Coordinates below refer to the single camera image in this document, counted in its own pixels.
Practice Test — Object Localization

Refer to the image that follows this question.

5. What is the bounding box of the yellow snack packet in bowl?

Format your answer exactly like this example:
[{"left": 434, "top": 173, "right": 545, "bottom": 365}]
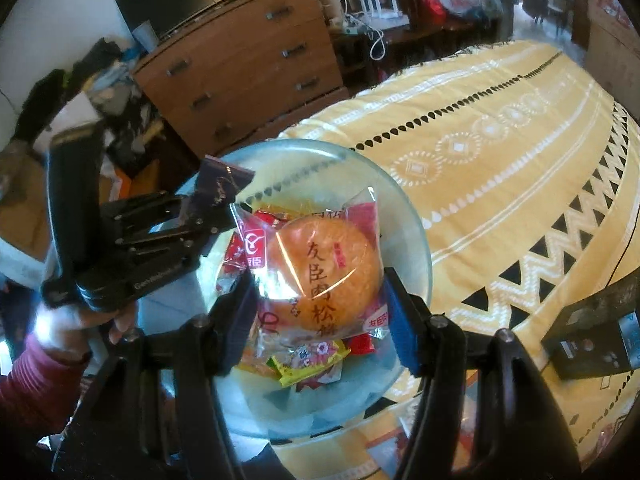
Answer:
[{"left": 267, "top": 340, "right": 350, "bottom": 390}]

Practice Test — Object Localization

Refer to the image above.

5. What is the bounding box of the person left hand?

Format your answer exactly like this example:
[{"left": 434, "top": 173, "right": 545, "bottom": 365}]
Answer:
[{"left": 32, "top": 302, "right": 138, "bottom": 362}]

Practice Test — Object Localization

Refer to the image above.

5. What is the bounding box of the cardboard boxes stack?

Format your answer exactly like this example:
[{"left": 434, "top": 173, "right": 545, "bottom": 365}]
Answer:
[{"left": 585, "top": 0, "right": 639, "bottom": 119}]

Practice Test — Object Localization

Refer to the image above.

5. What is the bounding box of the white wifi router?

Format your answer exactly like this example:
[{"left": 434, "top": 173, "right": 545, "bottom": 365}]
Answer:
[{"left": 355, "top": 0, "right": 410, "bottom": 30}]

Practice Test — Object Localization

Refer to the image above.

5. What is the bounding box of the glass bowl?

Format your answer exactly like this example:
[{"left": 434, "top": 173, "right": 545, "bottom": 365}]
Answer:
[{"left": 138, "top": 139, "right": 432, "bottom": 440}]

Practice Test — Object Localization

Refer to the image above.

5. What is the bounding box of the tall black product box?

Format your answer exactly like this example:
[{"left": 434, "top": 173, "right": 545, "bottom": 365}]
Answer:
[{"left": 541, "top": 271, "right": 639, "bottom": 380}]

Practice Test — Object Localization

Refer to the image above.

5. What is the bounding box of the wooden drawer chest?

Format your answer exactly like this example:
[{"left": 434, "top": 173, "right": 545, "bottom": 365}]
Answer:
[{"left": 134, "top": 0, "right": 348, "bottom": 157}]

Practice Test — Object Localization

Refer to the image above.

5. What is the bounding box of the yellow patterned bed blanket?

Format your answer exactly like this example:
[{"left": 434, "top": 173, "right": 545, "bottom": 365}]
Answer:
[{"left": 285, "top": 41, "right": 639, "bottom": 465}]

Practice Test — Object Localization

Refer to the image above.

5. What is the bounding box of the bun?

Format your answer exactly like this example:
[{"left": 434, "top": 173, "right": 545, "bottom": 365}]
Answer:
[{"left": 231, "top": 186, "right": 388, "bottom": 356}]

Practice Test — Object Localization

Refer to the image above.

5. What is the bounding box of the red sleeve forearm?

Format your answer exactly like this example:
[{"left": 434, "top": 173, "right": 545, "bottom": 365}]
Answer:
[{"left": 1, "top": 335, "right": 92, "bottom": 441}]

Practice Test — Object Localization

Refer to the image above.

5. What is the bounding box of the navy blue snack packet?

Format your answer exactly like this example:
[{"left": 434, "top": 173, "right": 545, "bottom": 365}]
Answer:
[{"left": 191, "top": 155, "right": 255, "bottom": 210}]

